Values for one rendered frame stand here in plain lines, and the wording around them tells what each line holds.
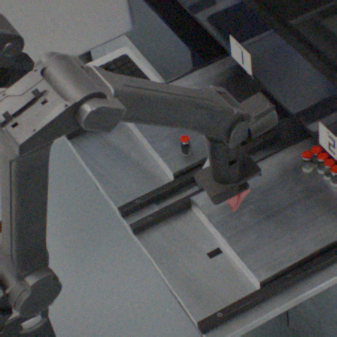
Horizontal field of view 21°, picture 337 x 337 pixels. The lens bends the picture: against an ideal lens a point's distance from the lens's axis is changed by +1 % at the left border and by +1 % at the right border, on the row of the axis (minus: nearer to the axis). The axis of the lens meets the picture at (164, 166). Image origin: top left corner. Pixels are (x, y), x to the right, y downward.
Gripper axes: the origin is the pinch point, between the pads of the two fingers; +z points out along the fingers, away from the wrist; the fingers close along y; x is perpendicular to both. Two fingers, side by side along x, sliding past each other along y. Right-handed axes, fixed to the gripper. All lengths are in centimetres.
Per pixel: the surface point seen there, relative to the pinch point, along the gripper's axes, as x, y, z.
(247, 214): 11.7, 8.4, 20.2
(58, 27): 89, 0, 16
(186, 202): 20.5, -1.1, 18.3
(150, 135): 44.7, 2.6, 20.0
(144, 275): 75, 0, 108
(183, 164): 32.0, 4.5, 20.1
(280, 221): 6.4, 13.0, 20.3
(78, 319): 72, -25, 108
